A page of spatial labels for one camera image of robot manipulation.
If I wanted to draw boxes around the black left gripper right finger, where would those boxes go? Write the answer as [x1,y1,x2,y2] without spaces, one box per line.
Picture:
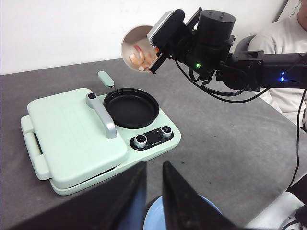
[163,161,238,230]

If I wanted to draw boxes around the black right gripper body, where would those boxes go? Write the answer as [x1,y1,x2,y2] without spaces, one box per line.
[157,9,236,81]

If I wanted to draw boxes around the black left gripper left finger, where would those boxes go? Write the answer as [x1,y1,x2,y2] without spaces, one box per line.
[13,161,147,230]

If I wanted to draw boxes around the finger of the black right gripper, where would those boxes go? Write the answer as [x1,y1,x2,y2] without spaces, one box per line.
[149,54,168,74]

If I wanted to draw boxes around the pink shrimp pieces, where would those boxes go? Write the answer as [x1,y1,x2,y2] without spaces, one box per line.
[129,45,159,71]

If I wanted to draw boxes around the beige ceramic bowl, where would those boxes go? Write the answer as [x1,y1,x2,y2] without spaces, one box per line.
[121,25,159,72]

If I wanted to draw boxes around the mint green breakfast maker lid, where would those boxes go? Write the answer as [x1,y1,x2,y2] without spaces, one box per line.
[21,88,128,189]

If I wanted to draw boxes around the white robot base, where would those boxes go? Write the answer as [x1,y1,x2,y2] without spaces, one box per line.
[246,192,306,230]

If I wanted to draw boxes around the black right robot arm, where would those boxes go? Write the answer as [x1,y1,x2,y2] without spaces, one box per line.
[147,9,307,95]

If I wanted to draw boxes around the mint green breakfast maker base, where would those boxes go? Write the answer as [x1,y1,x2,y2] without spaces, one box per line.
[20,92,181,196]

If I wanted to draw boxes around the blue plate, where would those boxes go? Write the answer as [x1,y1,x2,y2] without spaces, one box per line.
[143,194,222,230]

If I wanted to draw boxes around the silver right knob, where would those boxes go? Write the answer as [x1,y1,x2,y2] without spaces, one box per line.
[160,126,172,138]

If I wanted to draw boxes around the silver knob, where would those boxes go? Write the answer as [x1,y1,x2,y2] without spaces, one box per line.
[133,134,147,149]
[160,126,172,138]

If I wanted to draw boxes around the silver left knob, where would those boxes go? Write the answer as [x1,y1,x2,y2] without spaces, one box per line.
[133,134,147,149]

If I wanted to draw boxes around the person in white shirt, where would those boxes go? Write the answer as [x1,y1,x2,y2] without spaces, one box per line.
[248,0,307,130]

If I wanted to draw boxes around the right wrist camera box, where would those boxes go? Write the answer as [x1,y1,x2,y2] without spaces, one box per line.
[147,9,185,49]

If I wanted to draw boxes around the black frying pan green handle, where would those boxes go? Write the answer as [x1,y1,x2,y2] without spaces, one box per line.
[97,70,160,129]

